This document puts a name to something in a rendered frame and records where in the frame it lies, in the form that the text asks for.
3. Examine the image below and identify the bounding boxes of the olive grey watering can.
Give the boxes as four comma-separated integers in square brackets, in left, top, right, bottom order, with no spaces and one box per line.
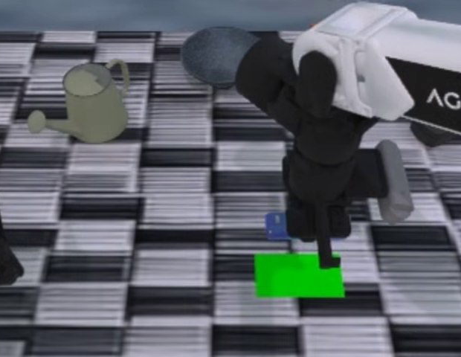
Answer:
[27,59,131,145]

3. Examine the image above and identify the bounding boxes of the grey cylinder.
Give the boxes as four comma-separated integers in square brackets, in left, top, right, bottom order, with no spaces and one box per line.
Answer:
[376,140,414,225]

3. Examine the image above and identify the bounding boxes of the green mat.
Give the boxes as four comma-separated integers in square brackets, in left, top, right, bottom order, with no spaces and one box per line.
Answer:
[254,252,346,299]

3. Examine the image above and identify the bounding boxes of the small blue block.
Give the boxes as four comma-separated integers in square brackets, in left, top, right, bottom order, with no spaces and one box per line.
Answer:
[265,212,291,241]

